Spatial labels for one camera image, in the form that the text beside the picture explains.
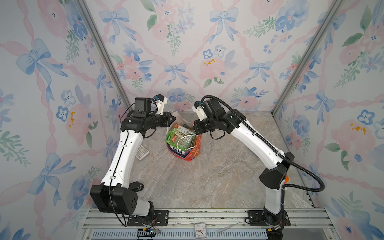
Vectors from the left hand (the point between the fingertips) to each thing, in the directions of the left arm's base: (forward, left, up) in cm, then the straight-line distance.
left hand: (175, 116), depth 73 cm
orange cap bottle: (-30, -43, 0) cm, 53 cm away
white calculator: (-2, +25, -32) cm, 41 cm away
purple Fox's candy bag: (-12, -2, -14) cm, 19 cm away
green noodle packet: (-7, -2, -8) cm, 11 cm away
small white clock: (-43, -12, -31) cm, 55 cm away
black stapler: (-24, +22, -29) cm, 44 cm away
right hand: (-2, -8, -4) cm, 10 cm away
